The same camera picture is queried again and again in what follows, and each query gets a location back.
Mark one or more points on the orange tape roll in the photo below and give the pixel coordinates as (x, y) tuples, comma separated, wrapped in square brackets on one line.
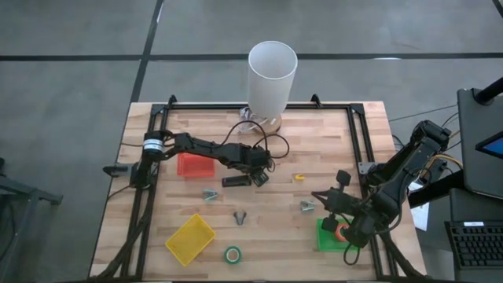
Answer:
[(338, 234)]

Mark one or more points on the black stapler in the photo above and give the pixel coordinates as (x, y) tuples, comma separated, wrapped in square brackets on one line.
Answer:
[(236, 181)]

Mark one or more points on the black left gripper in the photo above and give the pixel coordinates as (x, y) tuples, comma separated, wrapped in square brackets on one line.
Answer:
[(237, 157)]

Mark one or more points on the green plastic basket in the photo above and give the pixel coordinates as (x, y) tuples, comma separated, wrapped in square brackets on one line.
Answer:
[(326, 243)]

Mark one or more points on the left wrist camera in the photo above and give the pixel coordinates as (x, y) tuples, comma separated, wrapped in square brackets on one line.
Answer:
[(260, 157)]

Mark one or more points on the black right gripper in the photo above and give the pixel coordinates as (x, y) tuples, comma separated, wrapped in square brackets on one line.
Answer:
[(346, 204)]

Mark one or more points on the yellow plastic basket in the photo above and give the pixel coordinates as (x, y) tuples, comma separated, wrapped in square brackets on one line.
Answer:
[(190, 239)]

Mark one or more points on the white paper sheet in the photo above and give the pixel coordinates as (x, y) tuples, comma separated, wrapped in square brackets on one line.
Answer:
[(421, 216)]

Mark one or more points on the orange plastic basket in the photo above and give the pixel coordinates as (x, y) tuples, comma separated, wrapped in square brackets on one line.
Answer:
[(196, 167)]

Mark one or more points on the black pole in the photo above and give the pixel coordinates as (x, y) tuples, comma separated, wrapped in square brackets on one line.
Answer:
[(491, 92)]

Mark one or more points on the yellow mini stapler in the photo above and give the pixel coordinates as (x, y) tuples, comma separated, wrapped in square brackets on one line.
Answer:
[(302, 177)]

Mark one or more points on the green tape roll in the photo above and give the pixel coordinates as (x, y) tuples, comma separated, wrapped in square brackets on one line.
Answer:
[(226, 255)]

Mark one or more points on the black aluminium table frame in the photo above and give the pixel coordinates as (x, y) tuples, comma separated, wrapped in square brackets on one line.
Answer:
[(220, 106)]

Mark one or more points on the white shade wooden table lamp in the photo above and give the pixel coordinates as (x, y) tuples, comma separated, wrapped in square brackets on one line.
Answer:
[(271, 90)]

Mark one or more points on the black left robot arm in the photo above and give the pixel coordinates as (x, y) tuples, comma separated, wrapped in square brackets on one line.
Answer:
[(196, 147)]

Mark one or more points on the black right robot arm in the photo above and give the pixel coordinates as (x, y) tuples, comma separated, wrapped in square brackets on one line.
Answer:
[(404, 165)]

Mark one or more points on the teal staple remover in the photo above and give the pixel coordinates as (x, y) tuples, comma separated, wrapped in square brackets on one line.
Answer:
[(210, 195), (307, 206)]

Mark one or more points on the dark metal stand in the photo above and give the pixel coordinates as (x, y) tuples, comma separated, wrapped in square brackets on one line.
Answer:
[(23, 192)]

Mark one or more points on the black laptop keyboard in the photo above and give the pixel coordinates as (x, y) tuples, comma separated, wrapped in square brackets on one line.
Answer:
[(475, 247)]

